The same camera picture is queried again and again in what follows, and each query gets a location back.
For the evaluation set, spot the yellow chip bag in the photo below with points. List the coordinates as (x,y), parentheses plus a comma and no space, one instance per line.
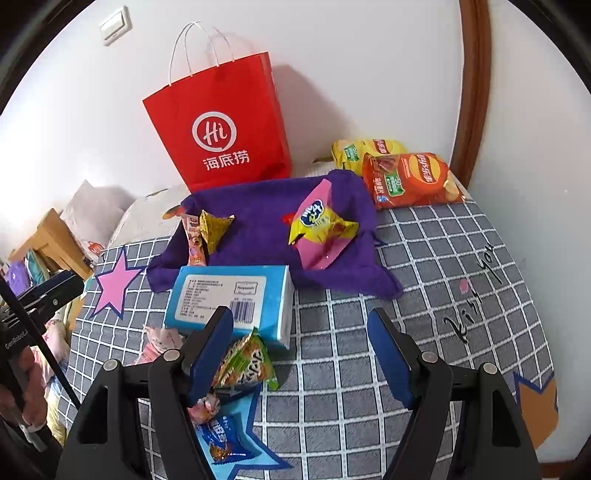
(351,154)

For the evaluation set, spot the blue tissue box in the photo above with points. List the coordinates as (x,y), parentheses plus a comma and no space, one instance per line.
(207,295)

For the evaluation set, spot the red paper bag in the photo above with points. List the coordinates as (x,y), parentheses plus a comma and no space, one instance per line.
(221,106)

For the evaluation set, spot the person's left hand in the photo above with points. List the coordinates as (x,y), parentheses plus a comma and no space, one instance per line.
(36,383)

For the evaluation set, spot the pink and yellow snack packet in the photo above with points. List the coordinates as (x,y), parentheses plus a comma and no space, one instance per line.
(318,219)

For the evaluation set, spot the pink striped snack packet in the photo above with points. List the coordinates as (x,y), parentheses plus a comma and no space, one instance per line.
(191,240)

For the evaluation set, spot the orange paper star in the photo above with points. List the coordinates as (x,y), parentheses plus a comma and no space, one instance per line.
(535,406)

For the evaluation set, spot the orange chip bag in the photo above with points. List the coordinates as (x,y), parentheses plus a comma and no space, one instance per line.
(411,180)

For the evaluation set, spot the light wooden chair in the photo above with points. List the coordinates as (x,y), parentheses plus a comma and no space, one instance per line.
(51,235)

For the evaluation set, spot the purple cloth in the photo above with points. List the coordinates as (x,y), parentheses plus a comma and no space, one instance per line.
(258,207)

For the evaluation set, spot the green snack packet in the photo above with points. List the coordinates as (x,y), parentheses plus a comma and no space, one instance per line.
(249,364)

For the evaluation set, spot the blue snack packet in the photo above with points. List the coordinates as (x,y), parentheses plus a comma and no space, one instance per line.
(224,438)

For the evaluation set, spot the brown wooden door frame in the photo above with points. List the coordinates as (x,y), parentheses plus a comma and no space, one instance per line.
(473,92)

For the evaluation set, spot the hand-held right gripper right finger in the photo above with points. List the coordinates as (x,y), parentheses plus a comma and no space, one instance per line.
(392,364)

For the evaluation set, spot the blue paper star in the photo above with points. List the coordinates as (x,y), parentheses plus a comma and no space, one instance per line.
(249,410)

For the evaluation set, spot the white light switch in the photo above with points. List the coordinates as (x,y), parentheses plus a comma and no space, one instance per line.
(115,25)

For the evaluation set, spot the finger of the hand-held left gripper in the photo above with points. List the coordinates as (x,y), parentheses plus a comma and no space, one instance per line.
(51,290)

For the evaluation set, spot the grey checked tablecloth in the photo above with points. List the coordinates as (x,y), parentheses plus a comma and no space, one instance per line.
(351,415)

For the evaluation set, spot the white plastic bag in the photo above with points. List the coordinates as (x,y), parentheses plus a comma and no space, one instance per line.
(92,207)

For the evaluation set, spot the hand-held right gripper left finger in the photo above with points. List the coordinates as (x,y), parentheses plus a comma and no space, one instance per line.
(210,364)

